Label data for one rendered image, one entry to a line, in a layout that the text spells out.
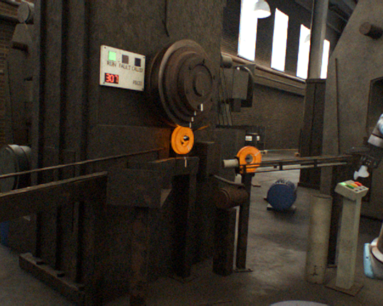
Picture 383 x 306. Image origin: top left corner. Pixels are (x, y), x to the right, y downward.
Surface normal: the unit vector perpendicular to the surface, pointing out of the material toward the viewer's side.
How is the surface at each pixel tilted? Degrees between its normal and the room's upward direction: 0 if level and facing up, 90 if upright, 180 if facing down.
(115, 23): 90
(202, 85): 90
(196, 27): 90
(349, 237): 90
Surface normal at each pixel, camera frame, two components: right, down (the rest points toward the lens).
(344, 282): -0.65, 0.03
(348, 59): -0.81, 0.00
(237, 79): 0.69, 0.13
